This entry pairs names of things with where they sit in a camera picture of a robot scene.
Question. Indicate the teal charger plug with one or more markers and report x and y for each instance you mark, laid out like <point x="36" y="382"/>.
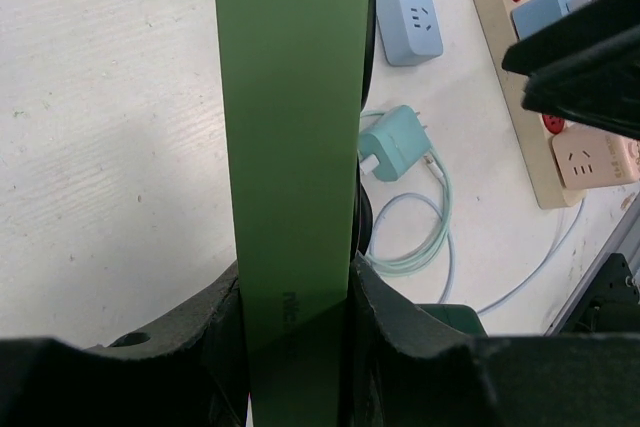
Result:
<point x="391" y="143"/>

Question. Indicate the green dragon cube adapter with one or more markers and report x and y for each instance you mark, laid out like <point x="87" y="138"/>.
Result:
<point x="459" y="317"/>

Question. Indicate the light blue power strip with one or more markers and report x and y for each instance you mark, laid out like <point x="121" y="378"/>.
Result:
<point x="409" y="31"/>

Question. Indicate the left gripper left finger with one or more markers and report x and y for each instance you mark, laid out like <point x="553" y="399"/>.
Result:
<point x="186" y="368"/>

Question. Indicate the green power strip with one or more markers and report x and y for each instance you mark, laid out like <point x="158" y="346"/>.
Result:
<point x="292" y="74"/>

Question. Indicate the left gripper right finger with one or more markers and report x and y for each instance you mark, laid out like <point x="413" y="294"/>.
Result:
<point x="408" y="368"/>

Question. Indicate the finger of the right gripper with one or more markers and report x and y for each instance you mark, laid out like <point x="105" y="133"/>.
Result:
<point x="585" y="67"/>

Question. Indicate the blue adapter on beige strip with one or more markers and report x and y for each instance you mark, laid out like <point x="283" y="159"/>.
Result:
<point x="535" y="15"/>

